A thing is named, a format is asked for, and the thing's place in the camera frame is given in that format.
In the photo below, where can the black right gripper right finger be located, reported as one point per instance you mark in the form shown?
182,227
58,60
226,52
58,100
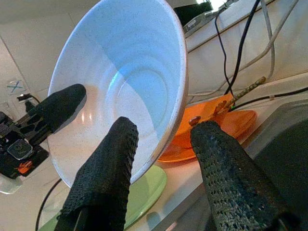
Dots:
231,180

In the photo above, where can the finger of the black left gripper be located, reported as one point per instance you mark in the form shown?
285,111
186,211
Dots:
60,106

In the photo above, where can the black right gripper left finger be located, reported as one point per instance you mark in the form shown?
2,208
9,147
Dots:
103,173

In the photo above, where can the light green plate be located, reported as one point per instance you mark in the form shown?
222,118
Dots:
146,190

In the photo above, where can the white speckled bowl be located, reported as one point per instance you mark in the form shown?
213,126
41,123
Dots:
120,60

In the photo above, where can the small grey plug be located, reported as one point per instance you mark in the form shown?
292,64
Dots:
24,97

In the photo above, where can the orange plate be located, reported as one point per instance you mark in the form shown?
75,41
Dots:
243,120

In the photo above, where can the stainless steel sink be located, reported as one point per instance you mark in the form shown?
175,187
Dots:
288,156

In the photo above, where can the small brown spoon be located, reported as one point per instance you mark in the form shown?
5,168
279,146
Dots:
194,120

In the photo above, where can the patterned brown chopstick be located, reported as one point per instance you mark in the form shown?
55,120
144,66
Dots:
250,87

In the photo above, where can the grey flat device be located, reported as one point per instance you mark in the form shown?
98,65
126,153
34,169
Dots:
197,22

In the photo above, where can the black box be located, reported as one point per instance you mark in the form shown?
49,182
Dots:
190,9

